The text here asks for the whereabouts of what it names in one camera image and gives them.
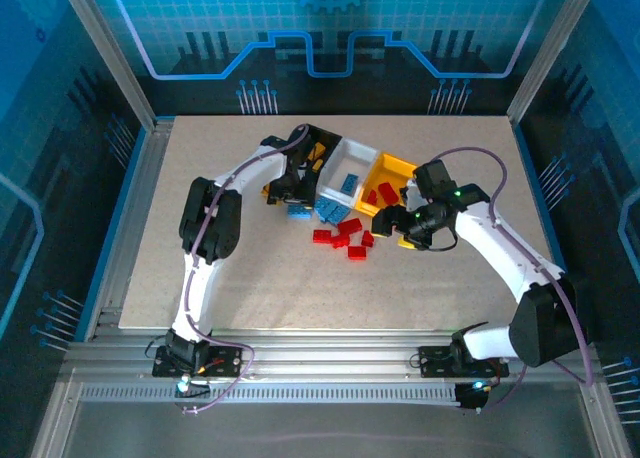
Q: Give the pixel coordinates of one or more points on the black plastic bin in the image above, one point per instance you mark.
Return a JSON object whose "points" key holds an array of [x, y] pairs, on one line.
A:
{"points": [[330, 138]]}

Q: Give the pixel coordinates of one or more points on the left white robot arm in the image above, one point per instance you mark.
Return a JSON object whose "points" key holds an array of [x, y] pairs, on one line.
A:
{"points": [[197, 288]]}

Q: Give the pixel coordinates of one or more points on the white plastic bin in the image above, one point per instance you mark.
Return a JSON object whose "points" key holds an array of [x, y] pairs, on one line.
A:
{"points": [[336, 175]]}

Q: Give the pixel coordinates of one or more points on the yellow plastic bin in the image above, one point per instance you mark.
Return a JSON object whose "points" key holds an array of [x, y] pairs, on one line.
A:
{"points": [[395, 165]]}

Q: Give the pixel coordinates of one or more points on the blue table edge strip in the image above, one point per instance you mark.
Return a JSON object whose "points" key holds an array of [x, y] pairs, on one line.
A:
{"points": [[548, 228], [114, 228]]}

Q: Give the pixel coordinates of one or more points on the black controller box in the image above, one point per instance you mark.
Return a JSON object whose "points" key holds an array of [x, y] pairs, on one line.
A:
{"points": [[467, 400]]}

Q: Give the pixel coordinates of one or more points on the blue printed side panel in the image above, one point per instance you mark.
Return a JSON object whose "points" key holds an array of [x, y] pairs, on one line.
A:
{"points": [[30, 128], [610, 128]]}

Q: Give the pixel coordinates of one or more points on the grey metal lower panel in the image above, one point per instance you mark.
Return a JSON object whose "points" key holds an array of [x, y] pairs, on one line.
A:
{"points": [[350, 433]]}

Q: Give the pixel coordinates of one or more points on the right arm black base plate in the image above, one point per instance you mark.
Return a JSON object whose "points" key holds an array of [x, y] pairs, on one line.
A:
{"points": [[432, 360]]}

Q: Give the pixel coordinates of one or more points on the aluminium side rail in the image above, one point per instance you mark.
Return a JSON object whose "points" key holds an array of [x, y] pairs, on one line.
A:
{"points": [[147, 178]]}

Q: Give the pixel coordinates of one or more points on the aluminium table rail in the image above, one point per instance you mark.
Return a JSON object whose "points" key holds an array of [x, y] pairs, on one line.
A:
{"points": [[325, 358]]}

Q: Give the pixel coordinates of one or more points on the blue printed enclosure panel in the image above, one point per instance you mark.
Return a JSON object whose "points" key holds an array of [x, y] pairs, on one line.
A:
{"points": [[320, 8]]}

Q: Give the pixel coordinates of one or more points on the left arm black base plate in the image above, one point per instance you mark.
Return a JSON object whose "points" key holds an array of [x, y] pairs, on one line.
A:
{"points": [[227, 363]]}

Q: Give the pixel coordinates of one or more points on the aluminium frame post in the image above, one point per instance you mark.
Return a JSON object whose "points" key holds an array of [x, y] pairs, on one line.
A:
{"points": [[107, 53], [550, 53]]}

